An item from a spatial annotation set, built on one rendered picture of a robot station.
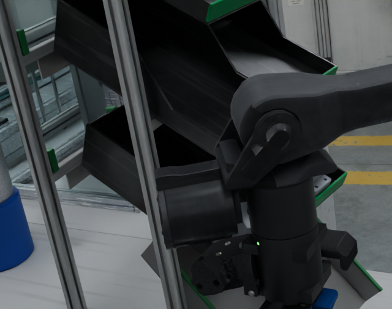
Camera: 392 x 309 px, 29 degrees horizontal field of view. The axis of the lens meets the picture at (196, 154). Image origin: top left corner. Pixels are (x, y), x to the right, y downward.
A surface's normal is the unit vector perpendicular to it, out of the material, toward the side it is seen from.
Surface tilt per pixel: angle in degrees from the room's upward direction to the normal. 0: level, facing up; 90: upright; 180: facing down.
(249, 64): 25
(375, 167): 0
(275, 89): 8
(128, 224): 0
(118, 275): 0
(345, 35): 90
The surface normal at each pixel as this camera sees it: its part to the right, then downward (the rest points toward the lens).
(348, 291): 0.43, -0.54
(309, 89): -0.01, -0.92
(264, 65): 0.18, -0.77
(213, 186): -0.08, -0.60
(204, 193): -0.04, -0.40
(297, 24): -0.35, 0.42
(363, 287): -0.61, 0.40
